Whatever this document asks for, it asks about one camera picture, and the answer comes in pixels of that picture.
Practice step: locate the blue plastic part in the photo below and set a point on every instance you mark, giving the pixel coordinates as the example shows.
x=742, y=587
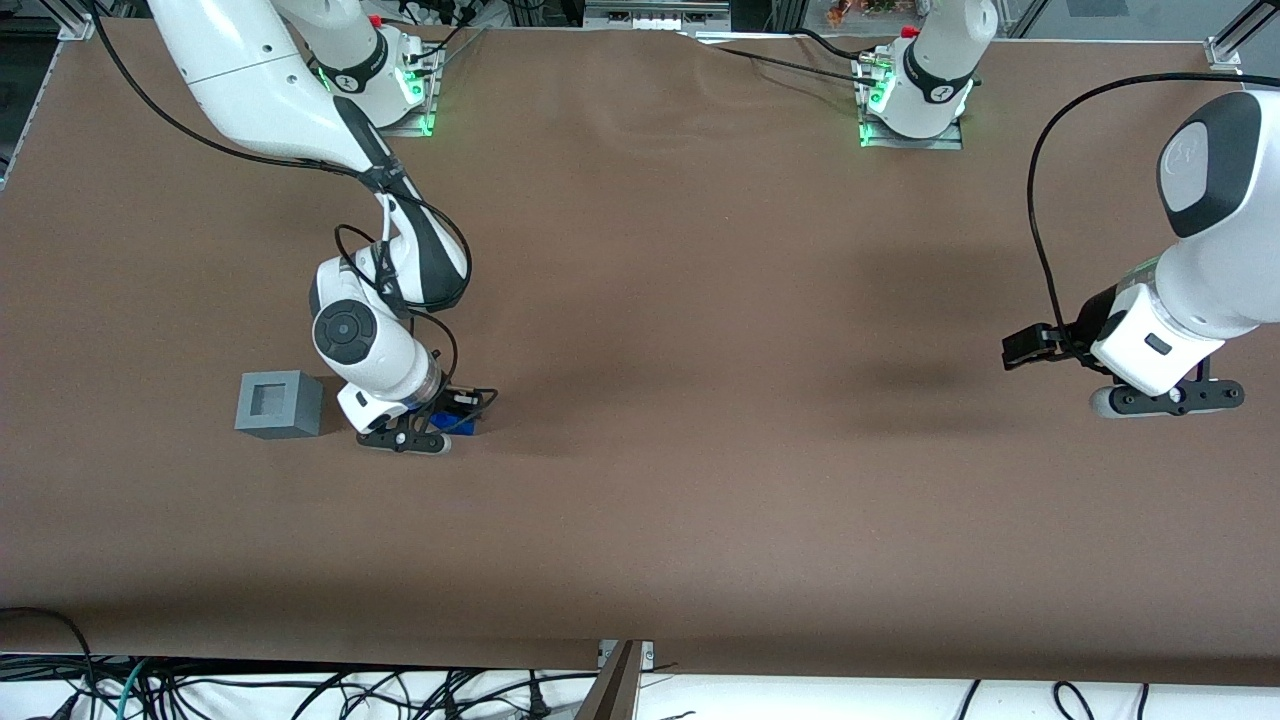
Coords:
x=461, y=427

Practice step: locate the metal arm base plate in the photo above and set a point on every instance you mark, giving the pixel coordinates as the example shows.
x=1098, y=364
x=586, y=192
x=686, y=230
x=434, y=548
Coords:
x=418, y=122
x=920, y=144

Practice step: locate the aluminium frame strut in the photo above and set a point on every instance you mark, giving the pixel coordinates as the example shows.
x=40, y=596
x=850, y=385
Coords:
x=1255, y=20

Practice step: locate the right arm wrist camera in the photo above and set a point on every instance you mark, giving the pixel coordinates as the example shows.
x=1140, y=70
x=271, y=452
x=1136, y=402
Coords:
x=400, y=441

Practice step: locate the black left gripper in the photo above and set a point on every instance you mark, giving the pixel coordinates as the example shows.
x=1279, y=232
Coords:
x=1093, y=317

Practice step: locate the brown table cover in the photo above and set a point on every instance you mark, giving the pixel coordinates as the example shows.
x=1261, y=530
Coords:
x=700, y=400

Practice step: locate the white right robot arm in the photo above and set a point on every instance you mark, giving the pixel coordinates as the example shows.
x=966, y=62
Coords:
x=250, y=90

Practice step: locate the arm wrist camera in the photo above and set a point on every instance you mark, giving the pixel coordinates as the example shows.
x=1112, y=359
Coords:
x=400, y=441
x=1150, y=400

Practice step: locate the gray square base block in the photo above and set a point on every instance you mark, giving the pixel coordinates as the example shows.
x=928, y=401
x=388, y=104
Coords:
x=300, y=412

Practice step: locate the silver metal frame bar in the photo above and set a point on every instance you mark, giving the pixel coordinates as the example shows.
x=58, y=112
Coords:
x=655, y=14

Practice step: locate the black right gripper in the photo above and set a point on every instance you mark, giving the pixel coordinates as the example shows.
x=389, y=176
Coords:
x=447, y=399

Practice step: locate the aluminium corner bracket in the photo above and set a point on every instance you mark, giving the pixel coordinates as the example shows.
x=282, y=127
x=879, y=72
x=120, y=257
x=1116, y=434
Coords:
x=1222, y=52

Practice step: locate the gray metal mount post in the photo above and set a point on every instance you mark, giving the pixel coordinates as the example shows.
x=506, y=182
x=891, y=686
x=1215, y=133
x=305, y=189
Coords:
x=615, y=692

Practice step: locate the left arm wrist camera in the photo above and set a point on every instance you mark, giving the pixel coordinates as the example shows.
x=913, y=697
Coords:
x=1150, y=400

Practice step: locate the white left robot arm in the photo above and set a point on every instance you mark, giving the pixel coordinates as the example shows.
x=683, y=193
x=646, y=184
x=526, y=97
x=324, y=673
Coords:
x=1220, y=250

